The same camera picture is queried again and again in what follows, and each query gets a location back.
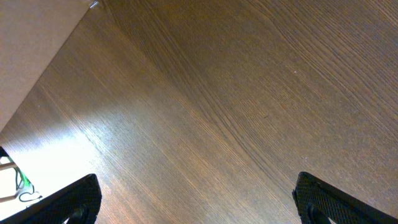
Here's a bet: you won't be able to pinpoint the black cables beyond table edge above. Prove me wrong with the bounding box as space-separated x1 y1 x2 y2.
0 146 44 203

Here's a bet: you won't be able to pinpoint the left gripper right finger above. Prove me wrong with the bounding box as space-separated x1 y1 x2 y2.
292 172 397 224

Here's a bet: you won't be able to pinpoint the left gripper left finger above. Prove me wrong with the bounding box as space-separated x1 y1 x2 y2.
1 174 102 224

